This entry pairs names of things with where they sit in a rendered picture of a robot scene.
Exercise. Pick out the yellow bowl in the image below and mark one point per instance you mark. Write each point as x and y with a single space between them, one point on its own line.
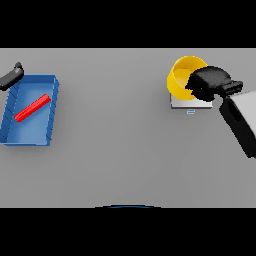
181 80

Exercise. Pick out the blue tray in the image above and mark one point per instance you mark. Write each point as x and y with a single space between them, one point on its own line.
28 123

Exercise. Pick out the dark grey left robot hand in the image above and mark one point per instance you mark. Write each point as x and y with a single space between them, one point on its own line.
11 77

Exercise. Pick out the pale square measuring scale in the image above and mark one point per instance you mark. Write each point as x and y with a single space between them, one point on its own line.
186 104

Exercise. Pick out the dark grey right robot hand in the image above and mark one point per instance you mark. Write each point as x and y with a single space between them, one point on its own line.
210 81

